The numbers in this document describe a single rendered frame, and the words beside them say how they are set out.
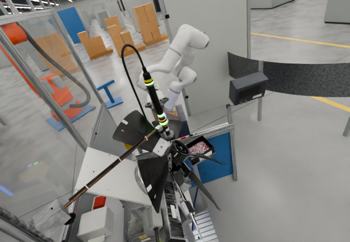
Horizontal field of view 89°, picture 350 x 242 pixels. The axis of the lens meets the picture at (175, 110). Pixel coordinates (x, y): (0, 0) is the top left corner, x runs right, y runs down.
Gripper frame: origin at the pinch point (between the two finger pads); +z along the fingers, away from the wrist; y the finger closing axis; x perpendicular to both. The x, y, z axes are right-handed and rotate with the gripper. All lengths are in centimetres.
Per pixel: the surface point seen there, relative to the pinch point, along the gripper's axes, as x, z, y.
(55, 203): -8, 32, 48
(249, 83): -22, -31, -69
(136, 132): -10.3, 1.7, 15.5
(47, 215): -8, 36, 50
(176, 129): -28.1, -12.8, -5.9
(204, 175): -120, -37, -20
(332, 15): -117, -388, -522
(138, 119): -6.9, -5.1, 13.2
